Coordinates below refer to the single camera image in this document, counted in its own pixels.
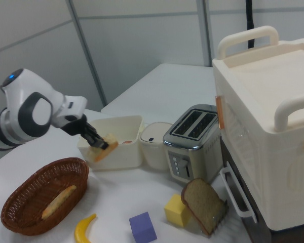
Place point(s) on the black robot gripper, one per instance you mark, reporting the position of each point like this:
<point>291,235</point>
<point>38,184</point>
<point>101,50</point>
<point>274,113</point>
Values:
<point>77,126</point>

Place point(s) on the short white bread piece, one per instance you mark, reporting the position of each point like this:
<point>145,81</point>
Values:
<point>109,145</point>

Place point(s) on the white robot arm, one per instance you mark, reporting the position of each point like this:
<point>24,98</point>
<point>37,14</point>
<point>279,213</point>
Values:
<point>15,86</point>

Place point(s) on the long baked bread roll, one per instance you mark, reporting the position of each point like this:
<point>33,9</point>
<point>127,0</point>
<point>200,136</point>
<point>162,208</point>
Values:
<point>59,201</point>

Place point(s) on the brown bread slice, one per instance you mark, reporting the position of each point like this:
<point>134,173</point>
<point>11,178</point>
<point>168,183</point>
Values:
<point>202,202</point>

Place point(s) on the white square plastic bin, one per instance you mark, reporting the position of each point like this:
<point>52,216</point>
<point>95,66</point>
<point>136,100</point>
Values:
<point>121,157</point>

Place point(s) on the small white lidded container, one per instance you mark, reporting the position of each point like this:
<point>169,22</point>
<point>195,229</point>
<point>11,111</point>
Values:
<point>154,146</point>

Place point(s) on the yellow banana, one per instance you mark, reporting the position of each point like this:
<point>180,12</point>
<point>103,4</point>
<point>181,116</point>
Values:
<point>81,230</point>

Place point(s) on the silver two-slot toaster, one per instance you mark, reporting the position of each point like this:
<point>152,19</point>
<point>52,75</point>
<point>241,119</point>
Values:
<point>190,141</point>

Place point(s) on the brown wicker basket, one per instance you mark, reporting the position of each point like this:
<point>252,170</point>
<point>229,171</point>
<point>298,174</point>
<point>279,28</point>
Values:
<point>22,202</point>

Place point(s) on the purple cube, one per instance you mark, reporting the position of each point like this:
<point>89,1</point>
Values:
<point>142,227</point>

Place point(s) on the yellow cube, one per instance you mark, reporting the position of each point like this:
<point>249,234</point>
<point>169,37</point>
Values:
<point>174,210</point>

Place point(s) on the large cream box appliance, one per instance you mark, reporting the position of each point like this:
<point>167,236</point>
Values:
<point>268,126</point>

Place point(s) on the black vertical pole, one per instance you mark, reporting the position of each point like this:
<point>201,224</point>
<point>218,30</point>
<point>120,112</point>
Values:
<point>250,22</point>

